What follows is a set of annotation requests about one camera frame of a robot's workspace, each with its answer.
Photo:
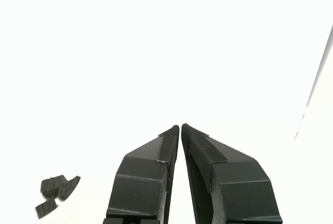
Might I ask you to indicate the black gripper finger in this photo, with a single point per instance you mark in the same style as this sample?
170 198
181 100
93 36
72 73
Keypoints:
140 182
239 190

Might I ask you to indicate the small black foam box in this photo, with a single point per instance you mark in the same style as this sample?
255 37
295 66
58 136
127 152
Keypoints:
45 209
50 189
70 187

